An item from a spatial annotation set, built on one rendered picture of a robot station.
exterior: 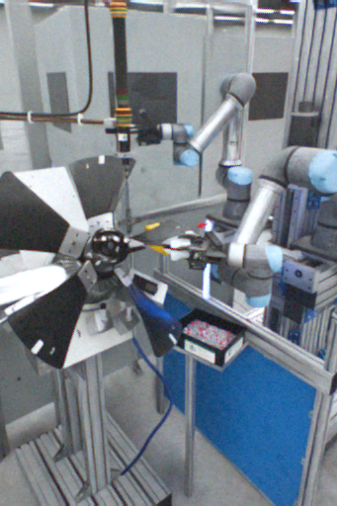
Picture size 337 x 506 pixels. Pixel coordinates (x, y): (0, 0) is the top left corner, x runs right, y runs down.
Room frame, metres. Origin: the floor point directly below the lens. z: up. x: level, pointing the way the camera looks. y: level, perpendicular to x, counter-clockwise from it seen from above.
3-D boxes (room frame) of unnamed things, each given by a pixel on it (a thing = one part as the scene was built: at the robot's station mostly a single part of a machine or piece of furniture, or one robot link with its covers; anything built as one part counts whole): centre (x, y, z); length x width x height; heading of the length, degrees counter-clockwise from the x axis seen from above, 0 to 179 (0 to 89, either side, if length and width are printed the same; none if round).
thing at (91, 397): (1.16, 0.29, 0.46); 0.09 x 0.05 x 0.91; 127
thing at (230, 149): (2.02, -0.33, 1.41); 0.15 x 0.12 x 0.55; 13
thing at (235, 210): (1.89, -0.36, 1.09); 0.15 x 0.15 x 0.10
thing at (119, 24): (1.16, 0.11, 1.70); 0.03 x 0.03 x 0.21
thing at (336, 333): (0.96, -0.49, 0.96); 0.03 x 0.03 x 0.20; 37
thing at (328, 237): (1.51, -0.67, 1.09); 0.15 x 0.15 x 0.10
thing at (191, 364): (1.18, -0.09, 0.40); 0.03 x 0.03 x 0.80; 52
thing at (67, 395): (1.35, 0.42, 0.58); 0.09 x 0.05 x 1.15; 127
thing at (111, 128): (1.16, 0.12, 1.51); 0.09 x 0.07 x 0.10; 72
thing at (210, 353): (1.14, -0.15, 0.85); 0.22 x 0.17 x 0.07; 52
